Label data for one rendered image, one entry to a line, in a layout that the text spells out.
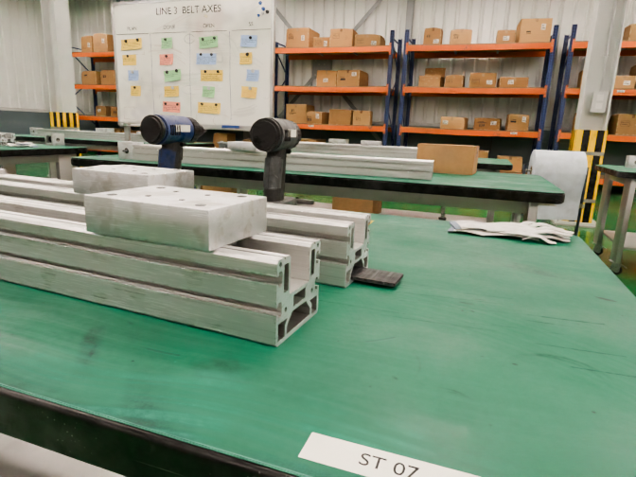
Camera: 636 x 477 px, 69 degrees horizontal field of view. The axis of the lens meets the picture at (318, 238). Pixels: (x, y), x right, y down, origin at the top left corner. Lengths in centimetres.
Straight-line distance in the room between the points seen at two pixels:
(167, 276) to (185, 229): 6
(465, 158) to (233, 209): 216
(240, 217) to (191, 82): 362
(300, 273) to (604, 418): 29
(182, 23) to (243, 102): 82
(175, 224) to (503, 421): 33
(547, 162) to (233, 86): 256
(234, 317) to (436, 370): 19
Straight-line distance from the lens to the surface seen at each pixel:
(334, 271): 60
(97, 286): 57
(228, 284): 45
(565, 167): 413
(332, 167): 221
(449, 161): 257
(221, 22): 399
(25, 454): 136
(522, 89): 994
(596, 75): 635
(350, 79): 1051
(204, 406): 37
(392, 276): 64
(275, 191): 86
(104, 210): 53
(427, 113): 1109
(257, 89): 377
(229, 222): 47
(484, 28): 1123
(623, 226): 401
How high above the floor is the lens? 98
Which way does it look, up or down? 13 degrees down
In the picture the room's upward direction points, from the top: 2 degrees clockwise
